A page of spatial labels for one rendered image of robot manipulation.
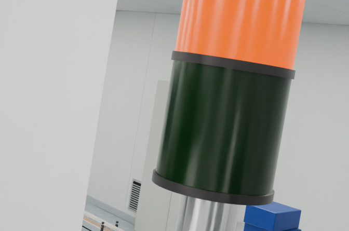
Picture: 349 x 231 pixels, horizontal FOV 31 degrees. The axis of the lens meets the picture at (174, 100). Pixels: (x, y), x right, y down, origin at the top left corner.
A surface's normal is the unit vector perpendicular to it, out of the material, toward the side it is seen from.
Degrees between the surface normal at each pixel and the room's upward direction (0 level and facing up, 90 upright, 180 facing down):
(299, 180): 90
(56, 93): 90
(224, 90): 90
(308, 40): 90
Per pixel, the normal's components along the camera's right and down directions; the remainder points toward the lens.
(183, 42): -0.88, -0.12
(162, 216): -0.74, -0.09
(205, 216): -0.20, 0.02
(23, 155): 0.65, 0.15
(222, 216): 0.31, 0.10
